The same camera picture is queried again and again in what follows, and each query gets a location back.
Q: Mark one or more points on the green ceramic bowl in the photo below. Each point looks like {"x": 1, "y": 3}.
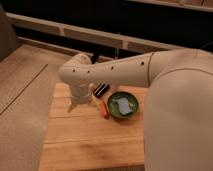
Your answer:
{"x": 114, "y": 108}

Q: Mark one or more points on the black striped rectangular object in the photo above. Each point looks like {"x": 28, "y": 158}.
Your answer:
{"x": 100, "y": 90}

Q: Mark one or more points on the blue sponge in bowl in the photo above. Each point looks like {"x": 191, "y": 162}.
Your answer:
{"x": 123, "y": 106}

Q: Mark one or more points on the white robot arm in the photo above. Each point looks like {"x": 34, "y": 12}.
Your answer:
{"x": 178, "y": 111}

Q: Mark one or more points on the long white shelf rail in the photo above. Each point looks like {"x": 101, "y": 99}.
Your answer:
{"x": 90, "y": 35}

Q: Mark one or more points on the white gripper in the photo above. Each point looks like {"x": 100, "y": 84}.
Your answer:
{"x": 81, "y": 100}

